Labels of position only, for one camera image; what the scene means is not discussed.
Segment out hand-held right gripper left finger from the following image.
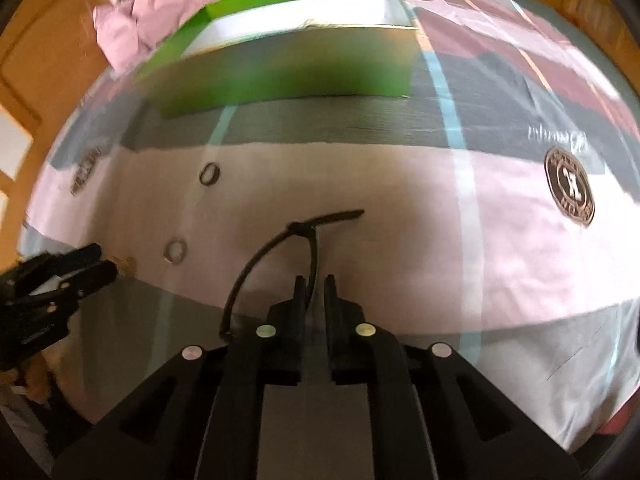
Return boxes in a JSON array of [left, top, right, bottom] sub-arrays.
[[50, 275, 308, 480]]

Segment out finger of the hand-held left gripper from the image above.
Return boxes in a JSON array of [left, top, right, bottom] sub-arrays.
[[30, 260, 120, 312], [14, 242, 104, 282]]

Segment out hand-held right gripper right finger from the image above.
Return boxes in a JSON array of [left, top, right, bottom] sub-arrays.
[[323, 274, 584, 480]]

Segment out green cardboard box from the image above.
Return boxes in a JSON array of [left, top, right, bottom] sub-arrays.
[[135, 0, 419, 121]]

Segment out plaid bed sheet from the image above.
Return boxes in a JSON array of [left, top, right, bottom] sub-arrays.
[[20, 0, 640, 453]]

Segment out pink quilt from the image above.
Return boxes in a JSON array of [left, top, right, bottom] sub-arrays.
[[92, 0, 297, 74]]

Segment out wooden footboard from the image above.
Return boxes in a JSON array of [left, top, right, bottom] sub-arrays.
[[500, 0, 640, 92]]

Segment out silver ring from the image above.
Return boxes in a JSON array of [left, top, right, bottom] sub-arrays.
[[163, 238, 189, 265]]

